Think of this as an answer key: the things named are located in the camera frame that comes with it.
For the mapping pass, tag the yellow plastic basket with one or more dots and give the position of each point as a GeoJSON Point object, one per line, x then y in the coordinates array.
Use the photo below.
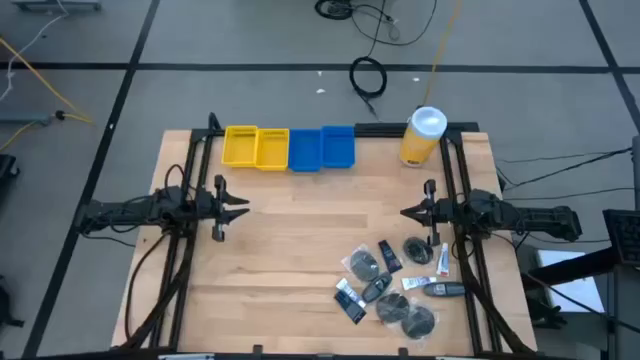
{"type": "Point", "coordinates": [240, 145]}
{"type": "Point", "coordinates": [272, 149]}

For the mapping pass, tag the blue plastic basket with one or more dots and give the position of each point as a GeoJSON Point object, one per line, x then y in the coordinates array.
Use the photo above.
{"type": "Point", "coordinates": [338, 146]}
{"type": "Point", "coordinates": [305, 150]}

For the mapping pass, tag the white red toothpaste tube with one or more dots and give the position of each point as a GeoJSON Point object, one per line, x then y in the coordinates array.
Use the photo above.
{"type": "Point", "coordinates": [443, 261]}

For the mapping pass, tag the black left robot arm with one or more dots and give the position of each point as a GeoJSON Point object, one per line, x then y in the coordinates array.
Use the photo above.
{"type": "Point", "coordinates": [125, 212]}

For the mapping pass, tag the dark blue tube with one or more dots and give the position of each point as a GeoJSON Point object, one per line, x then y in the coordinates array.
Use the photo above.
{"type": "Point", "coordinates": [390, 256]}
{"type": "Point", "coordinates": [351, 309]}

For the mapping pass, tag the grey metal floor base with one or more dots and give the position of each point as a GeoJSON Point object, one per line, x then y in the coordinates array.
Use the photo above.
{"type": "Point", "coordinates": [25, 119]}
{"type": "Point", "coordinates": [55, 5]}

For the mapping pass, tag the white board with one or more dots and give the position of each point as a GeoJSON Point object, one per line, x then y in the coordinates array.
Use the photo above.
{"type": "Point", "coordinates": [575, 290]}

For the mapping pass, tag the black stand bar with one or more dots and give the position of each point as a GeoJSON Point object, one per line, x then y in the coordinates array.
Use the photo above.
{"type": "Point", "coordinates": [570, 267]}

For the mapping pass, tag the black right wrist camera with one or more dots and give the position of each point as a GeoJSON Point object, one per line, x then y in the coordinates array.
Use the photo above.
{"type": "Point", "coordinates": [481, 199]}

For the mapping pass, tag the black round pad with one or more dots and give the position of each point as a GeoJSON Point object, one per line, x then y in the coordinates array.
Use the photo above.
{"type": "Point", "coordinates": [418, 250]}
{"type": "Point", "coordinates": [392, 306]}
{"type": "Point", "coordinates": [364, 265]}
{"type": "Point", "coordinates": [418, 322]}

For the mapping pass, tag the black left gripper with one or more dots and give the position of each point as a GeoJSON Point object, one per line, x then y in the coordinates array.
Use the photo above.
{"type": "Point", "coordinates": [218, 207]}

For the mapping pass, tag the yellow wipes canister white lid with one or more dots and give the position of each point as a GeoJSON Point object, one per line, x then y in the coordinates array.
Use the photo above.
{"type": "Point", "coordinates": [422, 137]}

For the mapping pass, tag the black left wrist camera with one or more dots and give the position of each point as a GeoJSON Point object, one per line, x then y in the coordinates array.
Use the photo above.
{"type": "Point", "coordinates": [171, 196]}

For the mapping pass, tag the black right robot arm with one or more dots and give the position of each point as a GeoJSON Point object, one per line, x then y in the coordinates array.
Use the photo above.
{"type": "Point", "coordinates": [540, 220]}

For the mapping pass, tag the black keyboard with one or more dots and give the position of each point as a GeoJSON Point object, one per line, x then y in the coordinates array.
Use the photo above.
{"type": "Point", "coordinates": [624, 235]}

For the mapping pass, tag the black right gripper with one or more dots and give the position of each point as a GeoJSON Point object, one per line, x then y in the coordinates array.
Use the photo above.
{"type": "Point", "coordinates": [433, 220]}

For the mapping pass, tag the black aluminium station frame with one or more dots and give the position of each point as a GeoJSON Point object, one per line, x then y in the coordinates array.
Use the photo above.
{"type": "Point", "coordinates": [380, 130]}

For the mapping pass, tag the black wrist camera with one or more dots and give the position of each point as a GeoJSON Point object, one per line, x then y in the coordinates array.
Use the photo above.
{"type": "Point", "coordinates": [171, 196]}
{"type": "Point", "coordinates": [481, 199]}

